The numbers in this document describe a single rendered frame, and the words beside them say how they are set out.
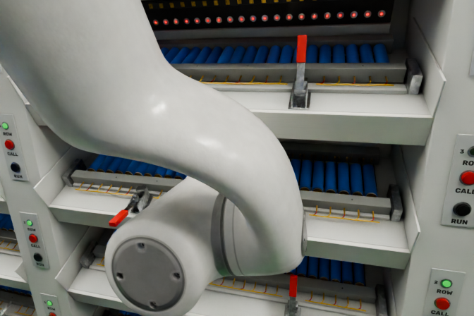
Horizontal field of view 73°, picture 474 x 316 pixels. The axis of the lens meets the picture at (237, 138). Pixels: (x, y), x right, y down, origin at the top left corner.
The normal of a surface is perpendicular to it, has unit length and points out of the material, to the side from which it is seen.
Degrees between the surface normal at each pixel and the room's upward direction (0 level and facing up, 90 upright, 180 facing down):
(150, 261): 81
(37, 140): 90
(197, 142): 56
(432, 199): 90
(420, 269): 90
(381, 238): 23
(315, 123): 113
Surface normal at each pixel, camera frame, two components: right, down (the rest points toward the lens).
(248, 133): 0.60, -0.55
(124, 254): -0.32, 0.11
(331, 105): -0.12, -0.77
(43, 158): 0.97, 0.05
